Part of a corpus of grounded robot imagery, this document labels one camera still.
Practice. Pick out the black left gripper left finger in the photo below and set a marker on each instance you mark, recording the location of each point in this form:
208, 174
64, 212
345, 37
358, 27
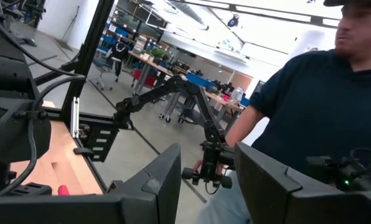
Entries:
157, 193

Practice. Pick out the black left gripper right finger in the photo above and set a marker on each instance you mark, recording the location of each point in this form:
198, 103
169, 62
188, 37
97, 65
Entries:
263, 186

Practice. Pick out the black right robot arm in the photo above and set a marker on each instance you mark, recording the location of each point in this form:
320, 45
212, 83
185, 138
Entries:
5, 77

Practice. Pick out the office chair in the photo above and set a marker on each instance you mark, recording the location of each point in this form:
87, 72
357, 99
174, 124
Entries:
106, 67

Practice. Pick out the person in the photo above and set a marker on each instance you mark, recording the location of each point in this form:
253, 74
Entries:
322, 109

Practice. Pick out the small red knob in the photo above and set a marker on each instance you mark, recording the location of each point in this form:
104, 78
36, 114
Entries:
63, 190

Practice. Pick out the clear water jug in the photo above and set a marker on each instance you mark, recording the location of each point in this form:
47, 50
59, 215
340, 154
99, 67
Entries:
237, 94

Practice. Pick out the red storage bin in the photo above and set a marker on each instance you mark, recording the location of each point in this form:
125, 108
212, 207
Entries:
148, 80

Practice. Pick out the blue storage bin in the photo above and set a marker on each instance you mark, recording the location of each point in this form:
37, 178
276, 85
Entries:
199, 80

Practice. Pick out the wooden work table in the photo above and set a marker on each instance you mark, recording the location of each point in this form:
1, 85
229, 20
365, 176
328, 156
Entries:
160, 69

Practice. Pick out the green potted plant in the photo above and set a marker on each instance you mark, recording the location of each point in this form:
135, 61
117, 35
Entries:
158, 53

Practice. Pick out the black table frame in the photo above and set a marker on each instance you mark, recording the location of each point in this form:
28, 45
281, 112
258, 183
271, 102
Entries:
86, 46

